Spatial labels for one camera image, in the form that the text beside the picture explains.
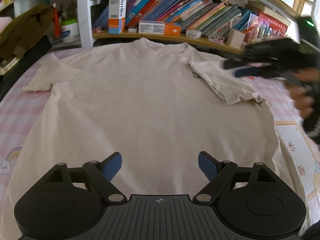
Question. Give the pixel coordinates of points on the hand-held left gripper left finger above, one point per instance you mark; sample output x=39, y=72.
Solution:
x=112, y=166

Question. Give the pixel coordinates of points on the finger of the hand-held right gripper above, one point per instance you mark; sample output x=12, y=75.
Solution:
x=235, y=63
x=250, y=72

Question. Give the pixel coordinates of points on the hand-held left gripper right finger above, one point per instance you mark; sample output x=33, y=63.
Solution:
x=208, y=166

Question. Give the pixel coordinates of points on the beige t-shirt with black print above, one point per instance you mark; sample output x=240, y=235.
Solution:
x=150, y=105

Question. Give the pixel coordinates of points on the person's right hand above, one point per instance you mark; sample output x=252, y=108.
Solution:
x=303, y=102

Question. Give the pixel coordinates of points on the beige pen holder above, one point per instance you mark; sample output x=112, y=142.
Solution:
x=235, y=37

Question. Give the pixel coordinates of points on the pink small scissors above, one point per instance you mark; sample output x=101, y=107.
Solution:
x=216, y=40

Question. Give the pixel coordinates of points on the shiny card packet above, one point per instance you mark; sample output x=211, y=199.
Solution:
x=256, y=28

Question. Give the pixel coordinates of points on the red printed box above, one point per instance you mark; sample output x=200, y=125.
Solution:
x=273, y=22

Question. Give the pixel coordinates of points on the bamboo blind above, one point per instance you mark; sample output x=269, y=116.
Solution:
x=301, y=3

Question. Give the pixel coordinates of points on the stack of old beige books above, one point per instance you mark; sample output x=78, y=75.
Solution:
x=267, y=10

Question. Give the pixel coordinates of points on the row of colourful books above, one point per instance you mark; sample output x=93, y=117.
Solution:
x=180, y=7

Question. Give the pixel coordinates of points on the flat white orange box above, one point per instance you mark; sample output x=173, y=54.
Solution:
x=157, y=28

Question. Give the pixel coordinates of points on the small white eraser box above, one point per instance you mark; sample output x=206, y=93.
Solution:
x=133, y=30

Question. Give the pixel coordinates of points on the pink checked cartoon table mat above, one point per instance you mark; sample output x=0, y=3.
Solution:
x=15, y=120

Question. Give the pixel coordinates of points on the tall white orange box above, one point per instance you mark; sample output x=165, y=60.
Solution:
x=117, y=15

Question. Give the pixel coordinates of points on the black chair back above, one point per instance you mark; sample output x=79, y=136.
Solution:
x=22, y=65

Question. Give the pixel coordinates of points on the white jar with green lid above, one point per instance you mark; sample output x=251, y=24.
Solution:
x=70, y=31

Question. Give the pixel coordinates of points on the white wristwatch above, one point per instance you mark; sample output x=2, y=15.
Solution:
x=10, y=65

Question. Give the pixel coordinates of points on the white wooden bookshelf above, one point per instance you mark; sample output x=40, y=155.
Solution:
x=85, y=17

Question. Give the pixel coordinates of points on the red tassel charm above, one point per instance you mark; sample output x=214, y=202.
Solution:
x=57, y=22

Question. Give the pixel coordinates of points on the olive green bag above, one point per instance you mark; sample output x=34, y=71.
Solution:
x=22, y=30

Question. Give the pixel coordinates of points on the pink plush cushion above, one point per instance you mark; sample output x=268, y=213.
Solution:
x=5, y=22

